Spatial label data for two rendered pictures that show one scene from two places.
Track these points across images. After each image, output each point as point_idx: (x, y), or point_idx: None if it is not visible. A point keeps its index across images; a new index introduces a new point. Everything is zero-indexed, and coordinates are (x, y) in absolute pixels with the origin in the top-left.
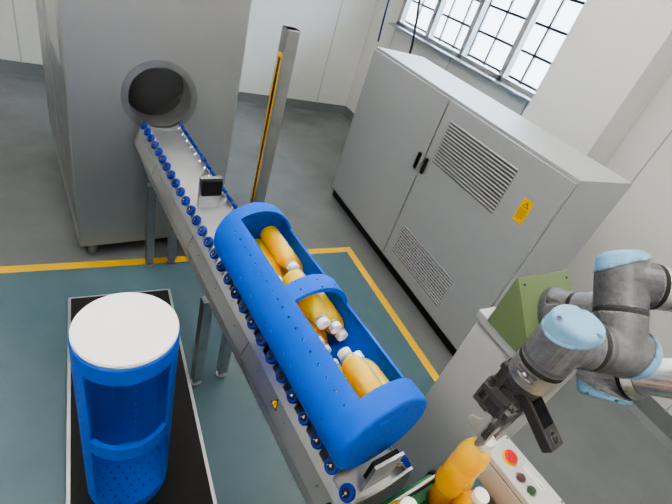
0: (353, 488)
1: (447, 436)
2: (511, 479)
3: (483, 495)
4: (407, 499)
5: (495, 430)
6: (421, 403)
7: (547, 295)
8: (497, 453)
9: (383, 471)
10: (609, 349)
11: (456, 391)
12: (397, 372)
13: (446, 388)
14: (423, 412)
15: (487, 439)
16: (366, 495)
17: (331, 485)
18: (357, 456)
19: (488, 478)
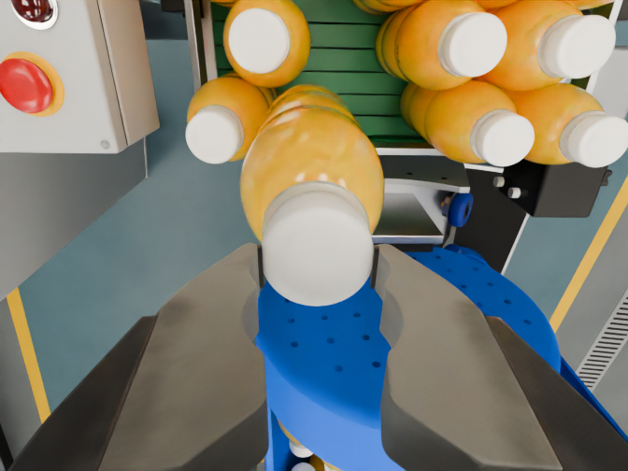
0: (458, 213)
1: (62, 169)
2: (80, 21)
3: (254, 37)
4: (502, 158)
5: (577, 462)
6: (319, 378)
7: None
8: (76, 120)
9: (391, 217)
10: None
11: (9, 243)
12: (271, 423)
13: (27, 251)
14: (264, 317)
15: (475, 315)
16: (415, 185)
17: (453, 226)
18: (447, 272)
19: (135, 72)
